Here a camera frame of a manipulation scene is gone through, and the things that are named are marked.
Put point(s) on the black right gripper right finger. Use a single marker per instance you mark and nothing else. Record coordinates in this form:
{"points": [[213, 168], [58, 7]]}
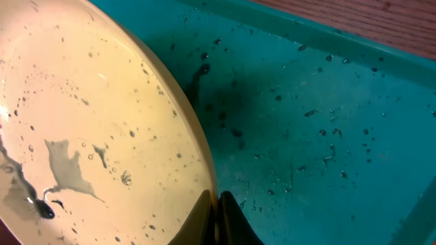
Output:
{"points": [[234, 228]]}

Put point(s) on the blue plastic tray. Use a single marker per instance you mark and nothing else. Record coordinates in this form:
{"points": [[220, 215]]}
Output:
{"points": [[321, 136]]}

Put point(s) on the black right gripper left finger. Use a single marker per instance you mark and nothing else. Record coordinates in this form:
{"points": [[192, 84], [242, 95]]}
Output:
{"points": [[197, 228]]}

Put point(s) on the yellow-rimmed plate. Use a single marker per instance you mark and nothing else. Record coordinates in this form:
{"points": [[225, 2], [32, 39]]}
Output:
{"points": [[99, 144]]}

